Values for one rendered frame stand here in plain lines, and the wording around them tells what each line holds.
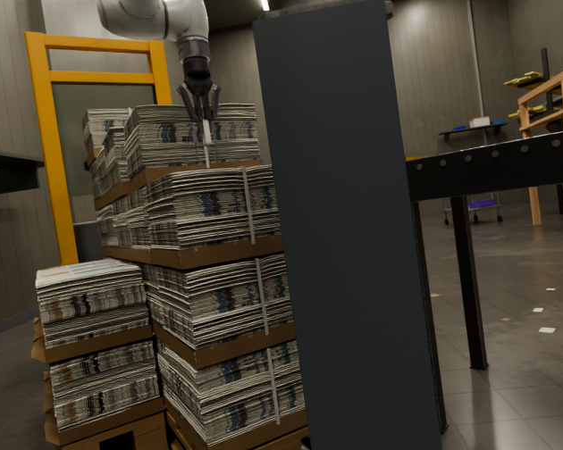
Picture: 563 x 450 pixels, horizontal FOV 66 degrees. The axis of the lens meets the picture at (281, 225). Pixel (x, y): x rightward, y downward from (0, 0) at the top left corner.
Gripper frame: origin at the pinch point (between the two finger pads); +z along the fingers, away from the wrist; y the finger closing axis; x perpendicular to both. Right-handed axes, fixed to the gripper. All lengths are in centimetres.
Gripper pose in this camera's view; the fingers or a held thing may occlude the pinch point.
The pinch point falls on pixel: (205, 133)
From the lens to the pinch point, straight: 129.6
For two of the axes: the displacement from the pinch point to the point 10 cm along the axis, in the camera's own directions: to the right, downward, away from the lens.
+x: 4.8, -0.4, -8.7
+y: -8.6, 1.4, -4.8
